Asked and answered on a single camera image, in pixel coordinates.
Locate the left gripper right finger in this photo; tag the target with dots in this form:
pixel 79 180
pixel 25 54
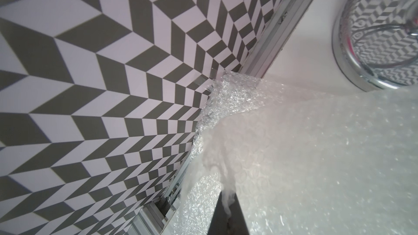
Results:
pixel 237 224

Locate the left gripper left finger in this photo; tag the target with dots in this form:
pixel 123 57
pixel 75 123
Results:
pixel 220 220

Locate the clear bubble wrap sheet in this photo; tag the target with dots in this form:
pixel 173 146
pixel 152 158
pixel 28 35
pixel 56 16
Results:
pixel 344 165
pixel 200 188

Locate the chrome wire glass rack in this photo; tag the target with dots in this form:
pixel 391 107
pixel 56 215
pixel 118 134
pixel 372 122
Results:
pixel 375 43

